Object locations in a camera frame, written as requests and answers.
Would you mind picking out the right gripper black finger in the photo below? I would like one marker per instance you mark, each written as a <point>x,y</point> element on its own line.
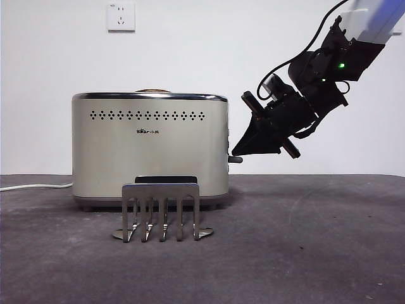
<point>264,145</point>
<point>251,131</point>

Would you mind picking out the grey toaster lever knob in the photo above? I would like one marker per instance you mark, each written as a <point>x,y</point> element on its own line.
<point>236,159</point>

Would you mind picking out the brown bread slice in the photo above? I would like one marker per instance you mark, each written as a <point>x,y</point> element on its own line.
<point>153,91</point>

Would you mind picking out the cream and steel toaster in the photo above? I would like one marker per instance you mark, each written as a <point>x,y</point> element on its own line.
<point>148,152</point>

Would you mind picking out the shiny metal toast rack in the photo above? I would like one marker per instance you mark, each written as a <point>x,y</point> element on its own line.
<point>159,194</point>

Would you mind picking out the right arm's grey camera box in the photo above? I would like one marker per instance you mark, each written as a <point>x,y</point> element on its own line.
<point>274,84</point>

